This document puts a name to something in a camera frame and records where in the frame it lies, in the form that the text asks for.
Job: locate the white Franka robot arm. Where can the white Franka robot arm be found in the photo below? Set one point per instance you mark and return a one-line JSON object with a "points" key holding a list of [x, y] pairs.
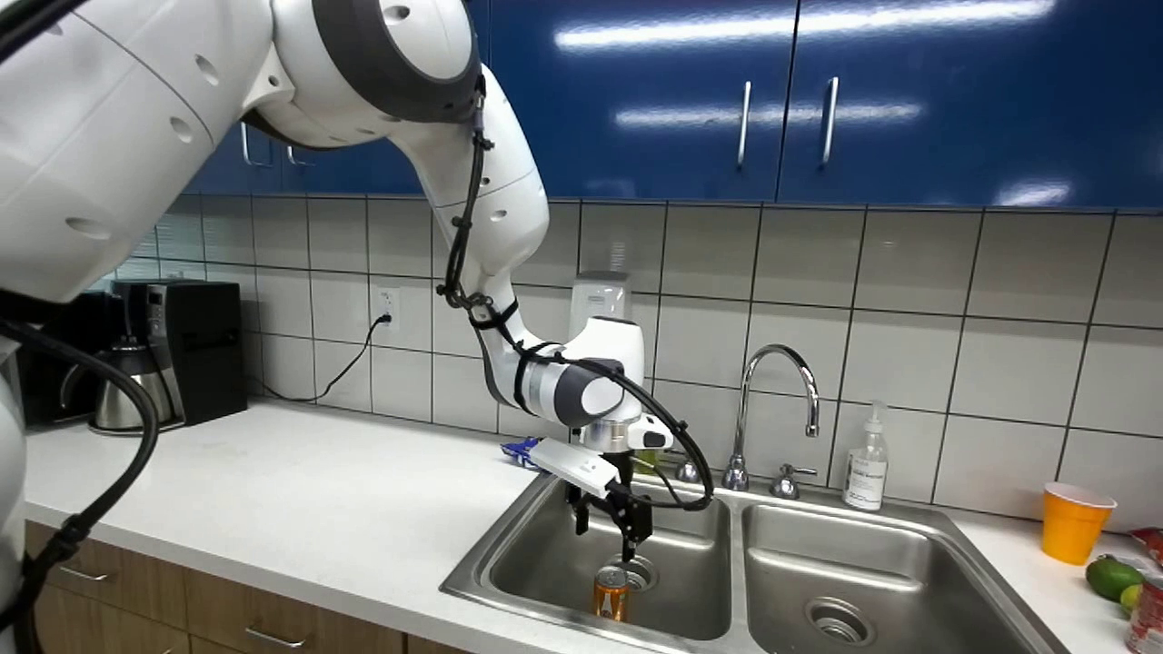
{"points": [[147, 131]]}

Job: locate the wooden drawer front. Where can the wooden drawer front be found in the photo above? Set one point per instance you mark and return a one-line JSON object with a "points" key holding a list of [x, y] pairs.
{"points": [[120, 584], [327, 622]]}

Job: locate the clear pump sanitizer bottle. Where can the clear pump sanitizer bottle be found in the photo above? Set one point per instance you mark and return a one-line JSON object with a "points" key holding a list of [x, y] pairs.
{"points": [[867, 474]]}

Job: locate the black coffee maker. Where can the black coffee maker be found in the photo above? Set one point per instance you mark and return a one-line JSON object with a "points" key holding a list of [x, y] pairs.
{"points": [[200, 346]]}

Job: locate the white wall outlet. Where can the white wall outlet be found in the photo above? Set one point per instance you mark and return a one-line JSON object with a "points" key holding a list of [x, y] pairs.
{"points": [[382, 321]]}

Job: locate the orange plastic cup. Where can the orange plastic cup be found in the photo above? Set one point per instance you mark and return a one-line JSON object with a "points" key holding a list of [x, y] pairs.
{"points": [[1072, 529]]}

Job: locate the steel coffee carafe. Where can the steel coffee carafe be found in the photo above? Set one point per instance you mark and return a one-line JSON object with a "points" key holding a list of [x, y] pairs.
{"points": [[120, 406]]}

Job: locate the chrome gooseneck faucet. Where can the chrome gooseneck faucet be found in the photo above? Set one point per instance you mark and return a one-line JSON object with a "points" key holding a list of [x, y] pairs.
{"points": [[744, 424]]}

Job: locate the blue cabinet door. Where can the blue cabinet door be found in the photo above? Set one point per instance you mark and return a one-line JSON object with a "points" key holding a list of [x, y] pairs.
{"points": [[654, 109], [222, 170], [969, 109]]}

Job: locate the red package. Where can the red package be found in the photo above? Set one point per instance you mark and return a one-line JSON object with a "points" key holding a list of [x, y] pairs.
{"points": [[1151, 545], [1151, 619]]}

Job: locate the stainless steel double sink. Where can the stainless steel double sink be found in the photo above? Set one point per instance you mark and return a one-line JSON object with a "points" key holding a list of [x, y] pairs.
{"points": [[776, 557]]}

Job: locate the white wall soap dispenser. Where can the white wall soap dispenser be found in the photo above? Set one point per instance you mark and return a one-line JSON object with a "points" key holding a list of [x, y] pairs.
{"points": [[602, 294]]}

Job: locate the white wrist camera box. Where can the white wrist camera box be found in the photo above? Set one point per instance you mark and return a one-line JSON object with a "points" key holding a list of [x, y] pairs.
{"points": [[573, 467]]}

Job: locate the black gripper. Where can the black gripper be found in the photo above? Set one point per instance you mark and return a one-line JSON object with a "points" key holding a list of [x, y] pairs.
{"points": [[626, 486]]}

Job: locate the small green fruit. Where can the small green fruit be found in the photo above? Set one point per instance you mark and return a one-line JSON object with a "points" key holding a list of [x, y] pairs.
{"points": [[1131, 602]]}

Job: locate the green lime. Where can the green lime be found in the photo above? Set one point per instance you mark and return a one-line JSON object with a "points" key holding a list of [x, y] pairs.
{"points": [[1110, 579]]}

